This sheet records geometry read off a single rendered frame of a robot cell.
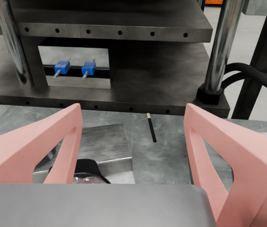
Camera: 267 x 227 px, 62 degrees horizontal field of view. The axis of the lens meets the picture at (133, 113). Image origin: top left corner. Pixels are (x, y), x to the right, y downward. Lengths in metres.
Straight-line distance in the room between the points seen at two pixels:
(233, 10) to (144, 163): 0.51
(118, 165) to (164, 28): 0.52
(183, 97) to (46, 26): 0.57
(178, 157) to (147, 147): 0.09
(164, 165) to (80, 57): 0.52
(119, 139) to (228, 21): 0.49
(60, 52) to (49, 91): 0.17
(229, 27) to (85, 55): 0.51
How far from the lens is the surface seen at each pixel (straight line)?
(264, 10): 0.95
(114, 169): 0.49
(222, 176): 0.47
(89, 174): 0.52
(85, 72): 0.88
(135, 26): 0.83
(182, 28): 0.83
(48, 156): 0.50
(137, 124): 0.73
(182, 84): 0.99
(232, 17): 0.78
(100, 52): 0.88
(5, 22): 0.93
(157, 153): 0.64
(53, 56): 0.94
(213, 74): 0.85
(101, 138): 0.53
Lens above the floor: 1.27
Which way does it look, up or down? 38 degrees down
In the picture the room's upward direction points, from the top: straight up
